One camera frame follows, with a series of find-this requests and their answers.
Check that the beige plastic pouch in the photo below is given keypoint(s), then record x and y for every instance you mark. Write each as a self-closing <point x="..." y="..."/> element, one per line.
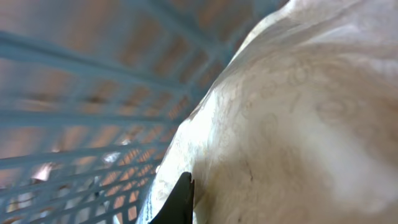
<point x="300" y="127"/>

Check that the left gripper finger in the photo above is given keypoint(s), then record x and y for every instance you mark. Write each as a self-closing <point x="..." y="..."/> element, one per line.
<point x="178" y="208"/>

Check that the grey plastic mesh basket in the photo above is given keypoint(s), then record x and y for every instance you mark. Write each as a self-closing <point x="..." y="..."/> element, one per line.
<point x="92" y="93"/>

